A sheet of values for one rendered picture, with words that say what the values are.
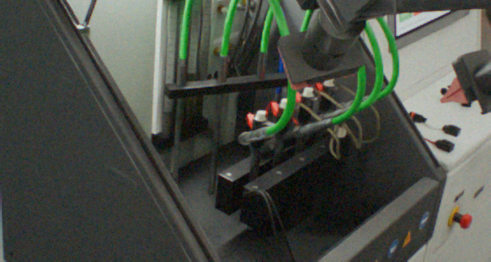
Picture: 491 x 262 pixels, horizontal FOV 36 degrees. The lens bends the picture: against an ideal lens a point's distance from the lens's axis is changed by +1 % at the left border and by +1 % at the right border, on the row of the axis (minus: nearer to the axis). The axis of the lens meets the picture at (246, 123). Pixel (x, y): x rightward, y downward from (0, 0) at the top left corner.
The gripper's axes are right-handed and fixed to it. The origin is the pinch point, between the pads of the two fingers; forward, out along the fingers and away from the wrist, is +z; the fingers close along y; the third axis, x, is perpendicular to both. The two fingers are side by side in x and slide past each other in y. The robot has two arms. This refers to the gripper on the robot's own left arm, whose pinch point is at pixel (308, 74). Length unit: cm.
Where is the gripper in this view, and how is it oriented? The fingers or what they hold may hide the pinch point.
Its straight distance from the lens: 108.0
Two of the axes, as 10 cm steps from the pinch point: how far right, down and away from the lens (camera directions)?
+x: 3.0, 9.2, -2.4
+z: -1.3, 2.9, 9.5
